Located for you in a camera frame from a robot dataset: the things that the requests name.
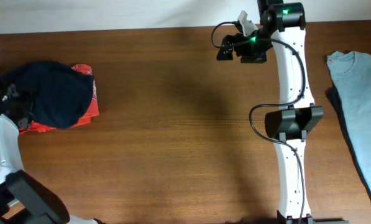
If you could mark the grey t-shirt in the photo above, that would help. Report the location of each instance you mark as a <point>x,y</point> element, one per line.
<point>351,75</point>

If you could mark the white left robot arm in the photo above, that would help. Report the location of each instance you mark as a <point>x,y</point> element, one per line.
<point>23,199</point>

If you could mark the folded red t-shirt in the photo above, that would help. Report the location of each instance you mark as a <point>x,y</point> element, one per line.
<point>88,107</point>

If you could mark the navy blue shorts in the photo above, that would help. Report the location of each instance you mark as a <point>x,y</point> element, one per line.
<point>57,88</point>

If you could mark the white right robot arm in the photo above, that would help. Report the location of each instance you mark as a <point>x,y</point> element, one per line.
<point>283,29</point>

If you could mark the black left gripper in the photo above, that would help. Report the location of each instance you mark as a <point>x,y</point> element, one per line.
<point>12,91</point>

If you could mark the dark garment under grey shirt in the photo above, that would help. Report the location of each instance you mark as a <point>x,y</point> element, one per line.
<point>333,96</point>

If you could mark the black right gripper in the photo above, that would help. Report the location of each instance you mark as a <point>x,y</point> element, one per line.
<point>259,58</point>

